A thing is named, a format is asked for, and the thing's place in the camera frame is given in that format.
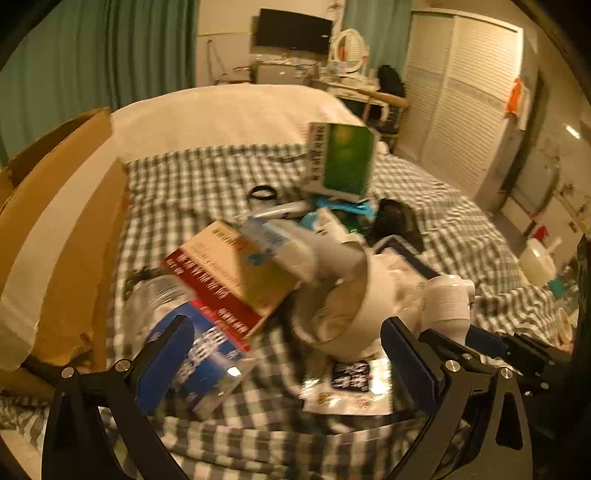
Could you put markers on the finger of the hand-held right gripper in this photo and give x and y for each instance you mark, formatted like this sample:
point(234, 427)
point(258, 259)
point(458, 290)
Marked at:
point(455, 348)
point(531, 357)

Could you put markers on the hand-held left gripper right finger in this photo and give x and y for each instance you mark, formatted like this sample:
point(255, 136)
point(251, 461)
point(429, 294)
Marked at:
point(411, 364)

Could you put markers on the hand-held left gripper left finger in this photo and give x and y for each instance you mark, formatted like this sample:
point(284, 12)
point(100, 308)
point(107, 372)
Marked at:
point(161, 369)

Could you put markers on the white bottle with ribbed cap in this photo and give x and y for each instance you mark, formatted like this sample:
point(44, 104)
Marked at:
point(445, 304)

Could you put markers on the green white medicine box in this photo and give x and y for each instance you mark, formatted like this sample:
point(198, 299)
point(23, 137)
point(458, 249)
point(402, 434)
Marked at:
point(346, 157)

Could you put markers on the clear bottle with blue label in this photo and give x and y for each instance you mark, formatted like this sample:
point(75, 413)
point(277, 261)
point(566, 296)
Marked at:
point(207, 364)

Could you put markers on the sticker sheet packet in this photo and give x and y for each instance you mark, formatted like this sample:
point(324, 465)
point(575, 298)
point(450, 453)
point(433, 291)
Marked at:
point(351, 374)

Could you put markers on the white cup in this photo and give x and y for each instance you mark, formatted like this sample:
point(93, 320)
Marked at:
point(369, 309)

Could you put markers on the black framed tablet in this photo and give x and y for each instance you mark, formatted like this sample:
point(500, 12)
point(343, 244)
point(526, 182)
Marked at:
point(411, 258)

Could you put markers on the red white medicine box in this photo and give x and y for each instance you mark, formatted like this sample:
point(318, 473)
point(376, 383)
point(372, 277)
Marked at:
point(221, 272)

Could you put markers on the small red item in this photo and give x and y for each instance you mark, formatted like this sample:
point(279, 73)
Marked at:
point(540, 232)

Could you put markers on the white cylinder tube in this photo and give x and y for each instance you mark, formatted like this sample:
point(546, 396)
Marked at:
point(341, 256)

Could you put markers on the black pouch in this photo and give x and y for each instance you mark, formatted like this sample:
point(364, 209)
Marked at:
point(397, 219)

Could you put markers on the small white blue-label bottle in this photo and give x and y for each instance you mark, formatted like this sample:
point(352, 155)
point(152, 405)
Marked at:
point(281, 249)

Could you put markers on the blue blister pack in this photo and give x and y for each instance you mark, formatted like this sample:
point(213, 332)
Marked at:
point(346, 206)

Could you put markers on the grey white checkered bedsheet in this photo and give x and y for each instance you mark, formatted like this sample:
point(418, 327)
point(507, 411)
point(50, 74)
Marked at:
point(184, 194)

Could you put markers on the brown cardboard box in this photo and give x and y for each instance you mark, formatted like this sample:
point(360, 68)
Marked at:
point(69, 207)

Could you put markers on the white louvred wardrobe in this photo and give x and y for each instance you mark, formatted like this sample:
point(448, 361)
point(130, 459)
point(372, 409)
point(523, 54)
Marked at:
point(461, 92)

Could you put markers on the cream white blanket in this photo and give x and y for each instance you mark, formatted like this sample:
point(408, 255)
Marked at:
point(221, 120)

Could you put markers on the orange cloth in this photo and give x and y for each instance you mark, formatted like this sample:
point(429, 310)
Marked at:
point(515, 97)

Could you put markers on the wooden chair back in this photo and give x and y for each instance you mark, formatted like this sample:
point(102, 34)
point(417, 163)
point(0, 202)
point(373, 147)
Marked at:
point(383, 98)

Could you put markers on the black bag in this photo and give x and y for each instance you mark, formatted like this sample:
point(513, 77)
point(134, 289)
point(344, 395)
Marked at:
point(390, 81)

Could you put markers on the white dressing table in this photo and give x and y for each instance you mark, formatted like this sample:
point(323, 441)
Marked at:
point(351, 85)

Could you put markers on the low white cabinet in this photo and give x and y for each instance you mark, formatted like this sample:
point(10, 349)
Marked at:
point(281, 71)

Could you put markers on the wide green curtain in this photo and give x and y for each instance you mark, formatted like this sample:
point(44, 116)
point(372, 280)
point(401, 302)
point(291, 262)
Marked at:
point(92, 55)

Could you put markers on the white oval mirror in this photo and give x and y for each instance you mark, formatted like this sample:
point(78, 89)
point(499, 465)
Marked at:
point(337, 46)

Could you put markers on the narrow green curtain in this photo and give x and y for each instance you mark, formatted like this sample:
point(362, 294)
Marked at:
point(378, 27)

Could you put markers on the black television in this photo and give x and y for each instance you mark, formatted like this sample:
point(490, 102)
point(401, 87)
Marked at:
point(291, 30)

